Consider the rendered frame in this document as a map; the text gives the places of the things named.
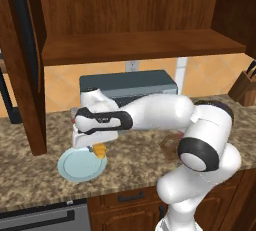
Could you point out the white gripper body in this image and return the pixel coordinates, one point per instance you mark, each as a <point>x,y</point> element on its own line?
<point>95,137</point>

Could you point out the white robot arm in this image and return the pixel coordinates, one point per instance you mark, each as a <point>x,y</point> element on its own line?
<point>156,111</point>

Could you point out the grey translucent jar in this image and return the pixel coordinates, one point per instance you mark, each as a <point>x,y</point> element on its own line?
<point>74,113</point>

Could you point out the brown wooden cutting board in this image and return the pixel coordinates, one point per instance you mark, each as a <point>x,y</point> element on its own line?
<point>169,146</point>

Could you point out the open wooden cabinet door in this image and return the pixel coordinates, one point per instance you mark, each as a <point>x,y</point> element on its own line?
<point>20,61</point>
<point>237,11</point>

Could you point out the orange yellow pastry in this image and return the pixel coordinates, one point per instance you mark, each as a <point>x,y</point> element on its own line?
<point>100,150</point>

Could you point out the light blue plate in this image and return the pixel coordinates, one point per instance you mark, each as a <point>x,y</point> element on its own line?
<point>78,166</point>

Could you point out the wooden drawer front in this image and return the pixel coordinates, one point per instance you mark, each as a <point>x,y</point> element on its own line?
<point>106,200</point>

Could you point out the grey blue toaster oven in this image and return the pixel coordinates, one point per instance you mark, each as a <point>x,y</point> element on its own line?
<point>133,83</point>

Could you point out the wooden cupboard door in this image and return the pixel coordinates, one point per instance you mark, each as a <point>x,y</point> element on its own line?
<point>233,205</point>
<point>126,220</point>

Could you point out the grey dishwasher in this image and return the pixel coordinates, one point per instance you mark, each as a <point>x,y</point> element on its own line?
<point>43,220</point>

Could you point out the wooden knife block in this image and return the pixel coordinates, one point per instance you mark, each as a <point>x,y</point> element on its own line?
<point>245,90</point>

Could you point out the white wall outlet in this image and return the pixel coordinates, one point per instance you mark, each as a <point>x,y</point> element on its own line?
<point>132,66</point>

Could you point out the wooden wall cabinet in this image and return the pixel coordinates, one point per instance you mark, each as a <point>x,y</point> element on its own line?
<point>133,15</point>

